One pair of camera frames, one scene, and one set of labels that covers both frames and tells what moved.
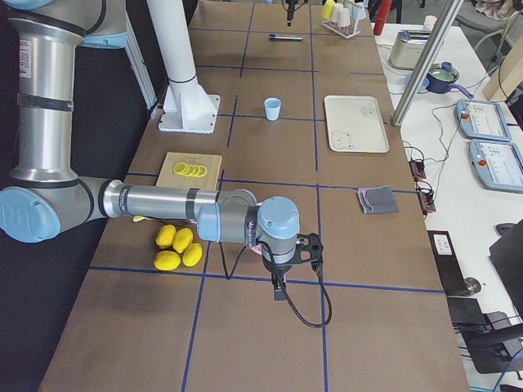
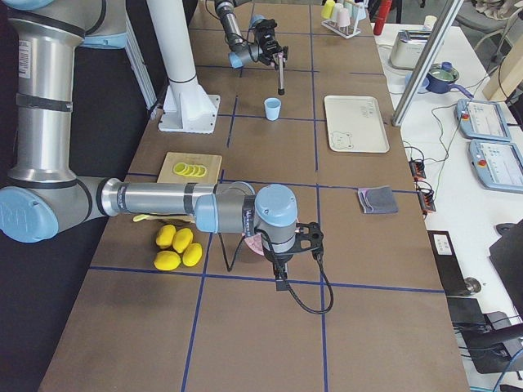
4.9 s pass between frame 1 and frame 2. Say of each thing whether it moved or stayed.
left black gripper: moved
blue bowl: stayed
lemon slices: stayed
